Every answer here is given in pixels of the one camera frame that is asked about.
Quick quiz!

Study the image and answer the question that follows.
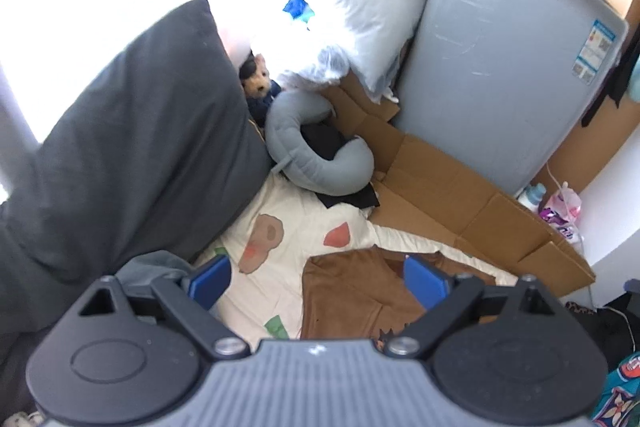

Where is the purple white refill pouch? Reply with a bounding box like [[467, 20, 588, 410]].
[[555, 224, 586, 253]]

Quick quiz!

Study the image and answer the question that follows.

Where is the plush toy bear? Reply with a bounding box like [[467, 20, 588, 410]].
[[239, 52, 283, 128]]

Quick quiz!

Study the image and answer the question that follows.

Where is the white cable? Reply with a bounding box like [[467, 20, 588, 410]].
[[545, 159, 640, 353]]

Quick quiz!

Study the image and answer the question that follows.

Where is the bear print blanket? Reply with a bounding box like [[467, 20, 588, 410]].
[[192, 169, 521, 350]]

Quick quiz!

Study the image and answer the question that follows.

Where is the detergent bottle with blue cap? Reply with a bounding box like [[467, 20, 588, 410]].
[[517, 182, 548, 212]]

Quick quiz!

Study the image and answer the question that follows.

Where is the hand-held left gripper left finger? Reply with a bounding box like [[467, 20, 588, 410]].
[[80, 253, 251, 358]]

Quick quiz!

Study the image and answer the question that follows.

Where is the small cardboard box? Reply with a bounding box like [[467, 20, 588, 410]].
[[322, 69, 401, 122]]

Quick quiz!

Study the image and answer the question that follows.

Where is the blue plastic piece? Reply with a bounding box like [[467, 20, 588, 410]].
[[282, 0, 316, 25]]

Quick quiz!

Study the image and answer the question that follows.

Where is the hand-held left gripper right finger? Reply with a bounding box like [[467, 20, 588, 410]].
[[385, 254, 563, 358]]

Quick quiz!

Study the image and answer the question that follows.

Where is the pink plastic bag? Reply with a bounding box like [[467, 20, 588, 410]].
[[539, 182, 585, 228]]

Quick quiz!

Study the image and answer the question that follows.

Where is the grey-blue garment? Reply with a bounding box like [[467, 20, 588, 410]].
[[117, 249, 193, 288]]

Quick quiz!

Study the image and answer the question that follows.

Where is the teal patterned cloth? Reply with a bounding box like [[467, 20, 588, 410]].
[[590, 352, 640, 427]]

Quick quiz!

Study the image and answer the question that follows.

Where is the flattened cardboard box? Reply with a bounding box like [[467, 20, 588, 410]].
[[345, 112, 597, 298]]

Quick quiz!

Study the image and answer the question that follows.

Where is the black strap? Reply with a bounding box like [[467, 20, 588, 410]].
[[581, 39, 640, 128]]

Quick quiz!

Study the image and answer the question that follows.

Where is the dark grey pillow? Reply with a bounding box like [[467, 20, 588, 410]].
[[0, 0, 275, 343]]

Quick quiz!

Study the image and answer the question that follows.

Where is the grey neck pillow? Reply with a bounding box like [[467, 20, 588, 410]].
[[265, 88, 376, 196]]

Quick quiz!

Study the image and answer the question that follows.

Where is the brown t-shirt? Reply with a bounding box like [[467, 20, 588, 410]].
[[300, 244, 506, 348]]

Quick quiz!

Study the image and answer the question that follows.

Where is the black cloth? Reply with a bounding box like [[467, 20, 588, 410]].
[[300, 122, 381, 210]]

